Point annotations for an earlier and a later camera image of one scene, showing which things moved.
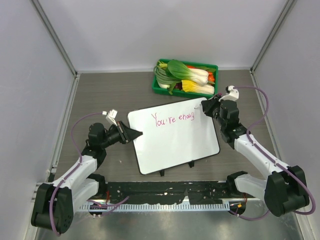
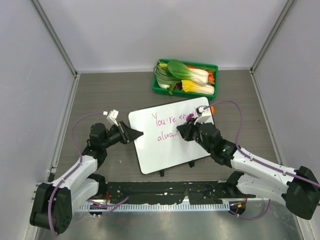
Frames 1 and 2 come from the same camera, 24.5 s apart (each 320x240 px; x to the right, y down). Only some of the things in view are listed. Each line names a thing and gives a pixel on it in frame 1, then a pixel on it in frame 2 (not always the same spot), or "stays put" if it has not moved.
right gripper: x=208 y=105 to x=186 y=129
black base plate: x=168 y=192 stays put
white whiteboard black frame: x=172 y=136 stays put
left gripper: x=126 y=134 stays put
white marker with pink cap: x=219 y=94 to x=187 y=118
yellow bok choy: x=188 y=86 stays put
